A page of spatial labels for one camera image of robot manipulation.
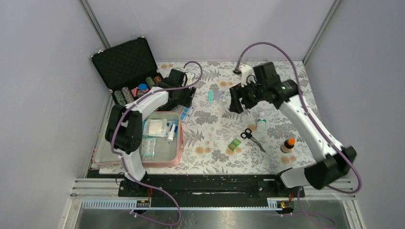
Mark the plastic bag of band-aids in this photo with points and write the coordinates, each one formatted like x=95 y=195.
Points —
x=148 y=147

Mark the pink medicine kit bag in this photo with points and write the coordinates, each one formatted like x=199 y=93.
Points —
x=167 y=154

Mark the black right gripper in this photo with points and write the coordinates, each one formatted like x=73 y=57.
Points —
x=237 y=92

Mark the black handled scissors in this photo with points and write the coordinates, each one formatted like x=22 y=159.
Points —
x=247 y=134

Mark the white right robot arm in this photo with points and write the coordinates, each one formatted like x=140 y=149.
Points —
x=333 y=160

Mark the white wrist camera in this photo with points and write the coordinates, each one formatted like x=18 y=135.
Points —
x=189 y=78
x=247 y=75

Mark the small white medicine bottle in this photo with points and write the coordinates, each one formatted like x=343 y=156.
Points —
x=261 y=122

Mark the small green box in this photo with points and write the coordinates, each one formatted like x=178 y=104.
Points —
x=234 y=144

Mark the brown bottle orange cap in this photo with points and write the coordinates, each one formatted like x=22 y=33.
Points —
x=288 y=145

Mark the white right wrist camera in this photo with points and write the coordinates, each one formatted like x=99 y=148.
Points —
x=247 y=75

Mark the blue white blister pack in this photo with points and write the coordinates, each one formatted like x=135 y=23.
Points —
x=186 y=114

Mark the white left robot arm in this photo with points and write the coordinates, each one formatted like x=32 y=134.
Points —
x=124 y=131

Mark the teal silver foil sachet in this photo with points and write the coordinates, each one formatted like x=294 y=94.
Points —
x=216 y=96

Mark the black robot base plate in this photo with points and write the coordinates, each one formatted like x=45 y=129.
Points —
x=209 y=191

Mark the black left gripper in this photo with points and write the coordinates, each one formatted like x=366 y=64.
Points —
x=186 y=101

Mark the black poker chip case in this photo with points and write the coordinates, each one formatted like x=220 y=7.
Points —
x=126 y=66

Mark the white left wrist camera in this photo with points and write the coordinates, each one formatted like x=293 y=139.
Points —
x=189 y=78

